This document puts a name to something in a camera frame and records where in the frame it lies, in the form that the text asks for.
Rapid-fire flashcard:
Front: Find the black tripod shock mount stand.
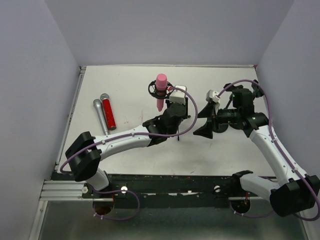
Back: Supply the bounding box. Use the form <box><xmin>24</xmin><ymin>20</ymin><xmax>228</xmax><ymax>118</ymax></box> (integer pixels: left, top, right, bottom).
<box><xmin>142</xmin><ymin>80</ymin><xmax>187</xmax><ymax>145</ymax></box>

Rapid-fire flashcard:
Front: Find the pink microphone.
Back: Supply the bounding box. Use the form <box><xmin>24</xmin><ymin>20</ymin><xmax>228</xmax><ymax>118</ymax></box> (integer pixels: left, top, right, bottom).
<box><xmin>155</xmin><ymin>73</ymin><xmax>168</xmax><ymax>112</ymax></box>

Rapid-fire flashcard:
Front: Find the black round base stand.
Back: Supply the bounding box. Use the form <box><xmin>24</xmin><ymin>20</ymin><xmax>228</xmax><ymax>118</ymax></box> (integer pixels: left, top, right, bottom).
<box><xmin>226</xmin><ymin>79</ymin><xmax>265</xmax><ymax>130</ymax></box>
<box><xmin>213</xmin><ymin>95</ymin><xmax>232</xmax><ymax>133</ymax></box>

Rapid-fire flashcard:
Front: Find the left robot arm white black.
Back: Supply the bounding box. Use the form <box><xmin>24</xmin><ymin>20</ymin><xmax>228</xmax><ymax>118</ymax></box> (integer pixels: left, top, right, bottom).
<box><xmin>65</xmin><ymin>102</ymin><xmax>188</xmax><ymax>191</ymax></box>

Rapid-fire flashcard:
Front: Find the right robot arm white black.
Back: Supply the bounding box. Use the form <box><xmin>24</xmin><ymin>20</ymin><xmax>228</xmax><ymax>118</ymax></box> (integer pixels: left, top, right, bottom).
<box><xmin>193</xmin><ymin>80</ymin><xmax>320</xmax><ymax>217</ymax></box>

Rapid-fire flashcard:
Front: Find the red glitter microphone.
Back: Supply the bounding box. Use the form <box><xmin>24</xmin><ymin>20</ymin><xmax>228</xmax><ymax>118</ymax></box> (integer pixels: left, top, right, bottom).
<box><xmin>100</xmin><ymin>93</ymin><xmax>117</xmax><ymax>131</ymax></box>

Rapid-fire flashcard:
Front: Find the silver microphone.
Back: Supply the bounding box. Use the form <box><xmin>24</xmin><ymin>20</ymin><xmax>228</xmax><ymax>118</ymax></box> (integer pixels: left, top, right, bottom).
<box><xmin>93</xmin><ymin>99</ymin><xmax>109</xmax><ymax>136</ymax></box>

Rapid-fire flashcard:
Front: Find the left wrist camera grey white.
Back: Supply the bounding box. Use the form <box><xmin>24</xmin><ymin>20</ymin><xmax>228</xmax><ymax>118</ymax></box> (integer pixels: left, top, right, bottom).
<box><xmin>169</xmin><ymin>90</ymin><xmax>186</xmax><ymax>105</ymax></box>

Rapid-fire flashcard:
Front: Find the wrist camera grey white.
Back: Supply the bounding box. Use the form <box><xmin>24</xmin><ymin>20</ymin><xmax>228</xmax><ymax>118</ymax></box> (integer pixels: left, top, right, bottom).
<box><xmin>205</xmin><ymin>89</ymin><xmax>220</xmax><ymax>104</ymax></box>
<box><xmin>169</xmin><ymin>90</ymin><xmax>186</xmax><ymax>105</ymax></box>

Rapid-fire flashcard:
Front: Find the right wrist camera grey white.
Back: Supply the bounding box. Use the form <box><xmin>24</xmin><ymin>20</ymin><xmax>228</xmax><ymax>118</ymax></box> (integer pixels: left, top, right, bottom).
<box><xmin>205</xmin><ymin>89</ymin><xmax>220</xmax><ymax>104</ymax></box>

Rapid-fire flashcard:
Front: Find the aluminium rail frame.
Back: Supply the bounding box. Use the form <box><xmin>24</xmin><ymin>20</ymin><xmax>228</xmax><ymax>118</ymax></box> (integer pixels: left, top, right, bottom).
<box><xmin>30</xmin><ymin>65</ymin><xmax>308</xmax><ymax>240</ymax></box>

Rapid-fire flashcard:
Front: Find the black mounting base plate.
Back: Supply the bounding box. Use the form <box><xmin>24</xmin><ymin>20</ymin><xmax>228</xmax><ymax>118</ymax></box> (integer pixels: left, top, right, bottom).
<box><xmin>51</xmin><ymin>172</ymin><xmax>261</xmax><ymax>210</ymax></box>

